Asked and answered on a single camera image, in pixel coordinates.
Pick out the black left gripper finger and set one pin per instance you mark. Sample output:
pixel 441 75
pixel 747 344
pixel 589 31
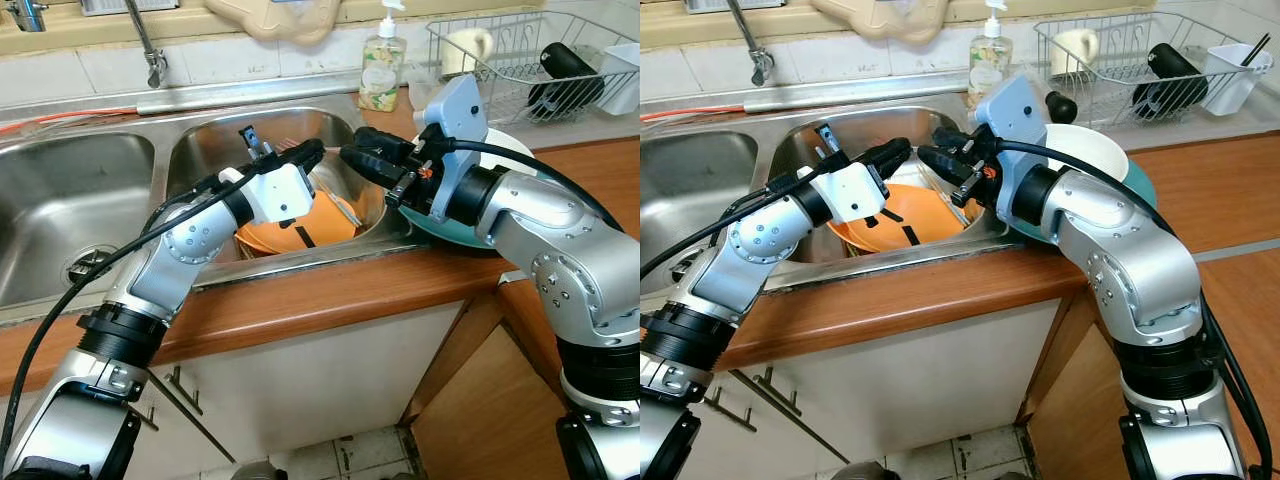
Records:
pixel 888 155
pixel 305 155
pixel 830 140
pixel 256 143

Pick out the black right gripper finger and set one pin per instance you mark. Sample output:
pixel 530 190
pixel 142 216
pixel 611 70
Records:
pixel 375 168
pixel 945 167
pixel 960 139
pixel 388 141

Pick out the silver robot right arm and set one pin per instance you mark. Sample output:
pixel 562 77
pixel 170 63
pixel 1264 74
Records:
pixel 570 260
pixel 1140 260

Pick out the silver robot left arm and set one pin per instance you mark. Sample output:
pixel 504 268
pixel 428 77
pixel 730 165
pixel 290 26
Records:
pixel 740 260
pixel 170 260

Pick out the teal plate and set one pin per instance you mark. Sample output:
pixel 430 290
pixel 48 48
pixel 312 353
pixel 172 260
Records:
pixel 1145 190
pixel 440 232

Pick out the orange plate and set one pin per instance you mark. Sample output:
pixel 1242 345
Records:
pixel 935 235
pixel 330 232

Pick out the dish soap pump bottle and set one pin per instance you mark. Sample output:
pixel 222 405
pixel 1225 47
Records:
pixel 990 68
pixel 382 70

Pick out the chrome faucet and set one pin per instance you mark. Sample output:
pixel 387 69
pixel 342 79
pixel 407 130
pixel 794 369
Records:
pixel 762 62
pixel 157 65

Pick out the white ceramic bowl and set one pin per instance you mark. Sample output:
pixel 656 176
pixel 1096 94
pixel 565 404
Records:
pixel 1090 145
pixel 515 145

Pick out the small black round cup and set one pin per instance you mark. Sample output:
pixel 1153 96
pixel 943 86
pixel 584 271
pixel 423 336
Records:
pixel 1061 108

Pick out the cream mug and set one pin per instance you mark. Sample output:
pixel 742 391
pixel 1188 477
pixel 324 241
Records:
pixel 1073 52
pixel 466 52

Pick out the stainless steel double sink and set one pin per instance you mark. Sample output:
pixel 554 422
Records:
pixel 680 170
pixel 60 190

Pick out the black bottle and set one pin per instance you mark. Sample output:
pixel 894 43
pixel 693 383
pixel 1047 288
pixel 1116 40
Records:
pixel 1170 80
pixel 565 80

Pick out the metal sink drain strainer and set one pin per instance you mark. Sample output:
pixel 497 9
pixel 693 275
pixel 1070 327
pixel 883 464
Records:
pixel 85 265
pixel 683 262

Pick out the white cabinet door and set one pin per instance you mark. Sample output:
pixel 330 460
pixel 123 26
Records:
pixel 320 380
pixel 920 380

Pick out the white plastic utensil holder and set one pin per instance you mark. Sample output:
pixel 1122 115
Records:
pixel 1235 85
pixel 622 80

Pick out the wooden cabinet door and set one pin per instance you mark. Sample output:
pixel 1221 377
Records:
pixel 480 410
pixel 1070 410

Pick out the black chopsticks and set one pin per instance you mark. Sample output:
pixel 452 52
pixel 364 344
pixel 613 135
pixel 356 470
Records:
pixel 1255 50

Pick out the grey robot left foot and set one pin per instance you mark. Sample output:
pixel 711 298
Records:
pixel 260 472
pixel 865 472

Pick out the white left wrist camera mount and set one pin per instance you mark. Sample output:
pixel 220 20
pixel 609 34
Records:
pixel 858 195
pixel 280 195

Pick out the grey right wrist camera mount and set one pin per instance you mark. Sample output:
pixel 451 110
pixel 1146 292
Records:
pixel 1015 105
pixel 455 110

